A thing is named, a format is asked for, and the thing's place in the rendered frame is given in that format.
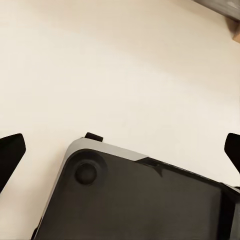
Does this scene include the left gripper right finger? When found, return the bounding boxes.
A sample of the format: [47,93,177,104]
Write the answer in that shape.
[224,133,240,173]

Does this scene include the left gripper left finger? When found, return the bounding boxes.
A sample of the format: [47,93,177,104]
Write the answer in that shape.
[0,133,26,193]

